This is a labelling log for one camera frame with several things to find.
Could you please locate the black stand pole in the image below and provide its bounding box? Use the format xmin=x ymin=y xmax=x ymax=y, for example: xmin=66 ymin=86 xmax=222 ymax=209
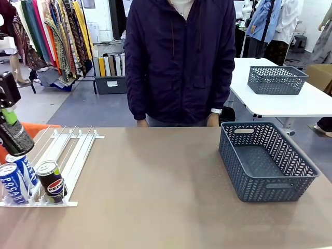
xmin=255 ymin=0 xmax=276 ymax=60

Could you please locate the grey storage bin with boards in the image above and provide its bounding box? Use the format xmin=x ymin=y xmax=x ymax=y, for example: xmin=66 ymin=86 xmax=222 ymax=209
xmin=92 ymin=52 xmax=128 ymax=95

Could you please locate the blue Pocari Sweat can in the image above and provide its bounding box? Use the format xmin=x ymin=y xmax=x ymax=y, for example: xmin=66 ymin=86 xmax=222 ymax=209
xmin=0 ymin=163 xmax=30 ymax=205
xmin=5 ymin=154 xmax=40 ymax=193

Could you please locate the orange chair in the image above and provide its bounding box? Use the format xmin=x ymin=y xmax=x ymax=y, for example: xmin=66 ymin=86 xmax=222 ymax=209
xmin=0 ymin=122 xmax=62 ymax=164

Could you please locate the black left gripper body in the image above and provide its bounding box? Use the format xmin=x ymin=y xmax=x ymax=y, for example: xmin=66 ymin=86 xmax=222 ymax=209
xmin=0 ymin=72 xmax=22 ymax=109

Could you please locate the white wire can dispenser rack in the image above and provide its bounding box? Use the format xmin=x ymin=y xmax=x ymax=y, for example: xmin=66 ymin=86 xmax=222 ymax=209
xmin=0 ymin=125 xmax=106 ymax=208

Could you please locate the rack of colourful garments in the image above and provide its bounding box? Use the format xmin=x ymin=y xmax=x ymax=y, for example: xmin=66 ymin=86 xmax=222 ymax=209
xmin=11 ymin=0 xmax=94 ymax=88

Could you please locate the person's left hand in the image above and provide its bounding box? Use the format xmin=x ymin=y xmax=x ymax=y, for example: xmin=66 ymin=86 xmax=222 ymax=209
xmin=207 ymin=113 xmax=221 ymax=128

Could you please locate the black patterned drink can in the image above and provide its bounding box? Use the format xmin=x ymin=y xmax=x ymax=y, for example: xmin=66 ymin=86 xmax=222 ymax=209
xmin=0 ymin=120 xmax=35 ymax=157

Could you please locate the person's right forearm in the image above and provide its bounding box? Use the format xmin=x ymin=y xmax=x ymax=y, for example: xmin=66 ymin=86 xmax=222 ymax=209
xmin=125 ymin=75 xmax=148 ymax=121

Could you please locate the white table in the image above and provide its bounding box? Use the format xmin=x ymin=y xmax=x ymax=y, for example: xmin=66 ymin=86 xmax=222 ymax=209
xmin=229 ymin=57 xmax=332 ymax=130

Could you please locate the bystander's foot and shoe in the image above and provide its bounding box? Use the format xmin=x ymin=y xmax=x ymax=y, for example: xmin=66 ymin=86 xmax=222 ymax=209
xmin=313 ymin=116 xmax=332 ymax=139

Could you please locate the black Pepsi can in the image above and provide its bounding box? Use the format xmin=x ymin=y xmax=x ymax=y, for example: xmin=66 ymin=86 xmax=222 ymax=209
xmin=35 ymin=160 xmax=68 ymax=204

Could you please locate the person in navy jacket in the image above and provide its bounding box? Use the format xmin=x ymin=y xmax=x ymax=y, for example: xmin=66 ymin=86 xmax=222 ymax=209
xmin=124 ymin=0 xmax=237 ymax=128

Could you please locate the person's left forearm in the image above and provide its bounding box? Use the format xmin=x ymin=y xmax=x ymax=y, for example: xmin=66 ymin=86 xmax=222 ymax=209
xmin=209 ymin=70 xmax=236 ymax=111

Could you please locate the black waste bin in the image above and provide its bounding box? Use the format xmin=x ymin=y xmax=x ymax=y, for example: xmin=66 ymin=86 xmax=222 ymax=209
xmin=219 ymin=106 xmax=237 ymax=128

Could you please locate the white box appliance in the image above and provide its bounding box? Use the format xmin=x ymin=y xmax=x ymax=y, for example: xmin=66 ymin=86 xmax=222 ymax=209
xmin=86 ymin=21 xmax=101 ymax=44

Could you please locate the grey plastic woven-pattern basket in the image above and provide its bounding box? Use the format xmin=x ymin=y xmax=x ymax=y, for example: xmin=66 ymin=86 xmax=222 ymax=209
xmin=218 ymin=121 xmax=321 ymax=203
xmin=246 ymin=65 xmax=310 ymax=96

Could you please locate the cardboard box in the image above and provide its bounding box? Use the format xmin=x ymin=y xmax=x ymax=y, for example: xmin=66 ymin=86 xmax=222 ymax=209
xmin=305 ymin=64 xmax=332 ymax=97

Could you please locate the dark step stool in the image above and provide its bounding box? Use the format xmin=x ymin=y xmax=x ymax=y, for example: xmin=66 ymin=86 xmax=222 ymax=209
xmin=292 ymin=35 xmax=308 ymax=54

